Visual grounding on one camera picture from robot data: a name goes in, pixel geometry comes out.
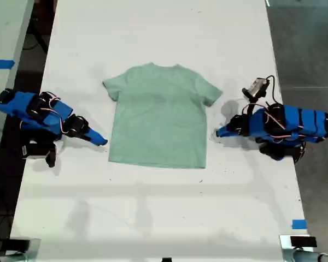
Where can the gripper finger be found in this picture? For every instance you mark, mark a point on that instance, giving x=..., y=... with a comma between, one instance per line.
x=90, y=141
x=96, y=136
x=226, y=130
x=226, y=136

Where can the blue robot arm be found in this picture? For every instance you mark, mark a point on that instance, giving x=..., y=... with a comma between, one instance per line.
x=303, y=122
x=16, y=103

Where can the pale green T-shirt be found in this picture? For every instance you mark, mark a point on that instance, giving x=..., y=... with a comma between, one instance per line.
x=158, y=117

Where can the long blue tape strip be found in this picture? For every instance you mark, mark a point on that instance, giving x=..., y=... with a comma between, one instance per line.
x=1, y=64

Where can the short blue tape piece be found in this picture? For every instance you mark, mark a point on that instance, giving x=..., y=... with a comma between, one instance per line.
x=299, y=224

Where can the white side table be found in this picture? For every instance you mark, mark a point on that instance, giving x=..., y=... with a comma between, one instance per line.
x=5, y=32

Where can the black clamp box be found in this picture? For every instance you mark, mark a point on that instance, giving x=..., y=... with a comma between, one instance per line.
x=19, y=243
x=303, y=241

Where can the small black edge block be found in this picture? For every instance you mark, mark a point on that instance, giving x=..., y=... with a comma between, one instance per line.
x=166, y=259

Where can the black camera stalk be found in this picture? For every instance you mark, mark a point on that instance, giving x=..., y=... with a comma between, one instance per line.
x=252, y=107
x=51, y=157

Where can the black camera box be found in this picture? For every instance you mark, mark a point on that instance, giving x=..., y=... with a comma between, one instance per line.
x=255, y=88
x=34, y=150

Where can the metal table bracket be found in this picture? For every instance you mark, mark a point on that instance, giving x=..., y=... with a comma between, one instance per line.
x=285, y=251
x=34, y=249

